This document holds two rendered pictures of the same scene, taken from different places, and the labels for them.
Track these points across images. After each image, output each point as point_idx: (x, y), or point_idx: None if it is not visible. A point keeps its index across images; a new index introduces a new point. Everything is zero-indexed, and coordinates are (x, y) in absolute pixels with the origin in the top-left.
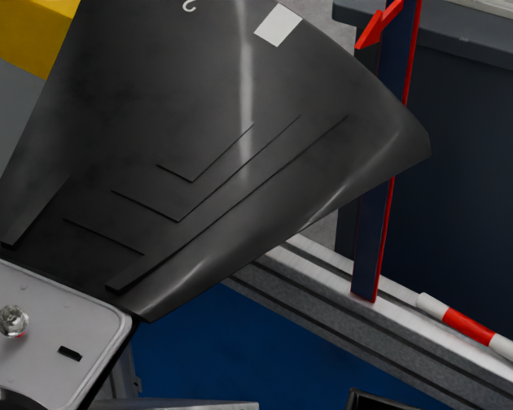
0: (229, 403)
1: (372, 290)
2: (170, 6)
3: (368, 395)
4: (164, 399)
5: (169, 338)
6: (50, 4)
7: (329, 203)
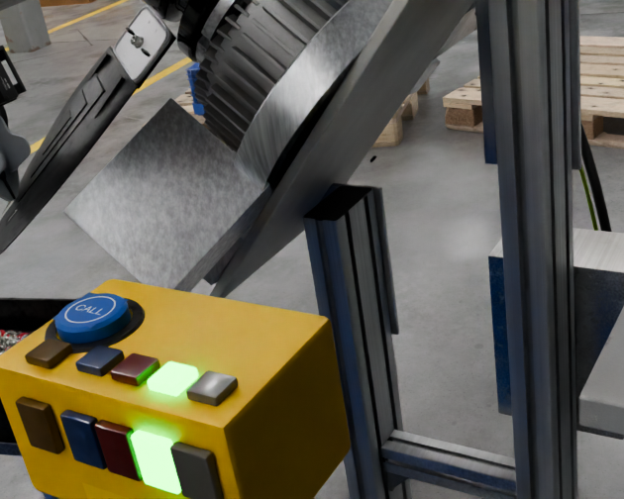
0: (81, 194)
1: None
2: None
3: None
4: (141, 263)
5: None
6: (212, 297)
7: None
